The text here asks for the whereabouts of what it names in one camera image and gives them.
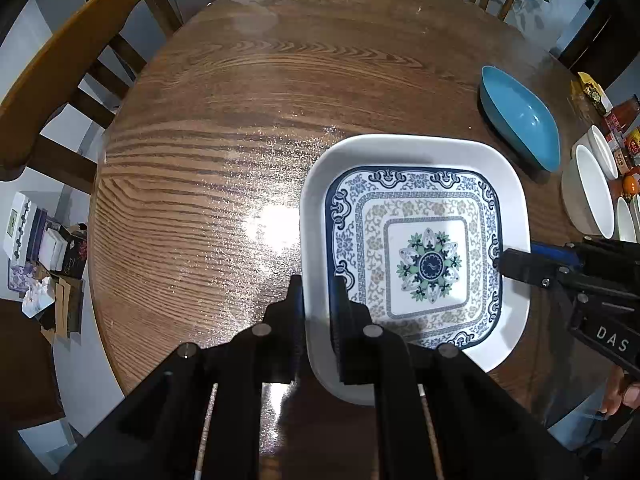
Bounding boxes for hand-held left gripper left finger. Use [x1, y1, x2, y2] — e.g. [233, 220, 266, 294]
[57, 275, 307, 480]

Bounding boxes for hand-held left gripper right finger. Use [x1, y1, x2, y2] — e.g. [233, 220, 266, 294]
[329, 275, 586, 480]

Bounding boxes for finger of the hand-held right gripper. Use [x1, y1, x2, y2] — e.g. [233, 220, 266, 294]
[531, 240, 640, 284]
[499, 248, 640, 312]

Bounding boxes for large white bowl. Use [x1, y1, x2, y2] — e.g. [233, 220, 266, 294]
[560, 144, 617, 240]

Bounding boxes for small white bowl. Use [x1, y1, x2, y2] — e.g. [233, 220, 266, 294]
[615, 195, 640, 244]

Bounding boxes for medium white bowl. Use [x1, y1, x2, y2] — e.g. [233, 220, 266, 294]
[571, 124, 622, 181]

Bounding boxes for square patterned white plate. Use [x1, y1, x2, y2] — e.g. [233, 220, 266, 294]
[299, 134, 532, 406]

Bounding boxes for blue bowl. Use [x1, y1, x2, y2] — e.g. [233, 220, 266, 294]
[479, 65, 561, 173]

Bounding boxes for person's right hand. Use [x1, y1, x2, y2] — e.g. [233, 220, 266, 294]
[599, 364, 640, 417]

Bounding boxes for red sauce jar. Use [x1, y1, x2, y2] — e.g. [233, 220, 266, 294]
[601, 97, 640, 137]

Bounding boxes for yellow snack packet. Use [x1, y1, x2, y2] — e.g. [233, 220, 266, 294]
[576, 72, 614, 112]

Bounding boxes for cardboard pieces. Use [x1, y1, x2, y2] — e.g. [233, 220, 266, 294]
[39, 274, 87, 342]

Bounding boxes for black box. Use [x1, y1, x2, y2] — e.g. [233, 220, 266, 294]
[59, 224, 90, 282]

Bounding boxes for white floral packet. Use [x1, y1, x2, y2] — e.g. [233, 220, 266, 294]
[21, 277, 57, 319]

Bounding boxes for purple patterned box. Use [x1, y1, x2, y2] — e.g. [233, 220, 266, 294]
[7, 264, 37, 292]

